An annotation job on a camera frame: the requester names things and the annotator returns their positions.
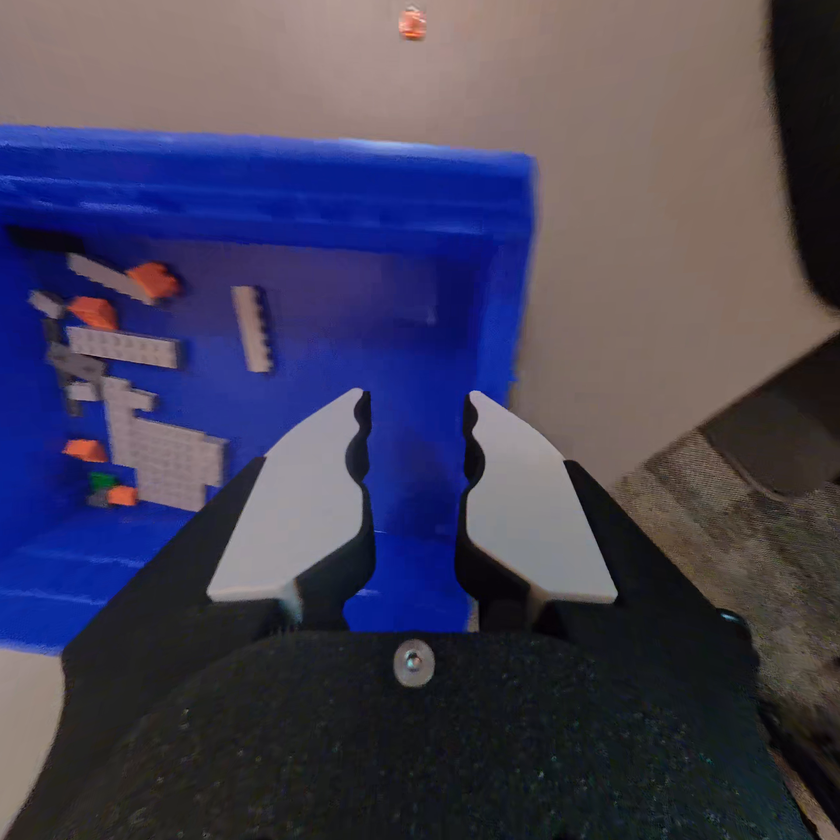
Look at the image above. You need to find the pile of grey orange bricks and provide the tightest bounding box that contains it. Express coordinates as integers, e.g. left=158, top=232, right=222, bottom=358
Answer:
left=27, top=250, right=277, bottom=513

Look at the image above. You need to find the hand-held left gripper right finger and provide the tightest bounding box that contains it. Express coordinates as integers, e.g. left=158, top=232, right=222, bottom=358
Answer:
left=456, top=390, right=618, bottom=607

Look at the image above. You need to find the blue plastic bin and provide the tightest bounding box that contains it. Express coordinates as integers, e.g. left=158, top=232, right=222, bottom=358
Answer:
left=0, top=125, right=539, bottom=653

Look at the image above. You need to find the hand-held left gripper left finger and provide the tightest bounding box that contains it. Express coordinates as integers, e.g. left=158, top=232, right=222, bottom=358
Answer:
left=206, top=389, right=375, bottom=605

